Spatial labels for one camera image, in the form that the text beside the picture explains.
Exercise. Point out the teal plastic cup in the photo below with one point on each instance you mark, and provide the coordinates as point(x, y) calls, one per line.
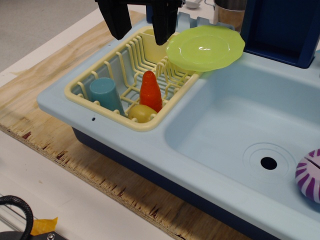
point(105, 92)

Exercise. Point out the yellow toy potato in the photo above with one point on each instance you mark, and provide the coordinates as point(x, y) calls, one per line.
point(142, 113)

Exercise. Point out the yellow tape piece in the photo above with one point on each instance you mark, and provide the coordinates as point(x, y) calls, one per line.
point(43, 226)

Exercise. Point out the purple white striped toy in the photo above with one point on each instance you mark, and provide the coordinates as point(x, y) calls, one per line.
point(307, 175)

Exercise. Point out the light blue toy sink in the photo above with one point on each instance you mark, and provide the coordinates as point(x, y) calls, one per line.
point(234, 139)

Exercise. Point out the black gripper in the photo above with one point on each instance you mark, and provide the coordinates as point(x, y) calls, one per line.
point(117, 17)

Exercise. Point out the dark blue sink backsplash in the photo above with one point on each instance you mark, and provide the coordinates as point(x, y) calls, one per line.
point(287, 31)

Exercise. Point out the black metal base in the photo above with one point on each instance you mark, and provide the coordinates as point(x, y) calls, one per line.
point(15, 235)

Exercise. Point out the stainless steel pot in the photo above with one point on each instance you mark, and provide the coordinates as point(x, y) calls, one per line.
point(228, 12)

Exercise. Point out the cream dish drying rack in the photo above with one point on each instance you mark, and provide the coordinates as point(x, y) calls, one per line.
point(125, 64)

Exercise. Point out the green plastic plate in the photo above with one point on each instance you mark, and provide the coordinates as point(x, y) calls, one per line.
point(205, 48)

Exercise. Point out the orange toy carrot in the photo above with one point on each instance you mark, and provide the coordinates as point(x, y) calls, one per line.
point(150, 94)

